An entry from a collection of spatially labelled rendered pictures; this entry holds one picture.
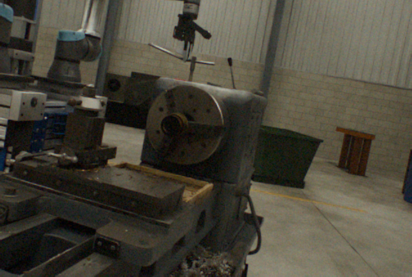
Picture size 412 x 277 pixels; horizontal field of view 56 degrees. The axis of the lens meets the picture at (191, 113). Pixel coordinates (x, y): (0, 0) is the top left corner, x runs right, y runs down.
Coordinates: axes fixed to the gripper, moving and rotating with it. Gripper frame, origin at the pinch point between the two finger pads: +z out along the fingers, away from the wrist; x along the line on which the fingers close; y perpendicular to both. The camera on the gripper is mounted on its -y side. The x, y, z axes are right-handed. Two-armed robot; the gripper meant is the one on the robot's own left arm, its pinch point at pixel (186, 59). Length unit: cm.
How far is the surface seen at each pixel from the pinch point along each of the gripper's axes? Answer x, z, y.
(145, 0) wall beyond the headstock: -893, -235, 483
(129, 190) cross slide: 87, 38, -23
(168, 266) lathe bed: 62, 65, -28
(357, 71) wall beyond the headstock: -1056, -132, -149
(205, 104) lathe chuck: 23.6, 17.9, -19.3
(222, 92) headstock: 6.6, 11.9, -20.7
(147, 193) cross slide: 86, 38, -28
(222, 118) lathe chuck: 23.4, 22.0, -26.7
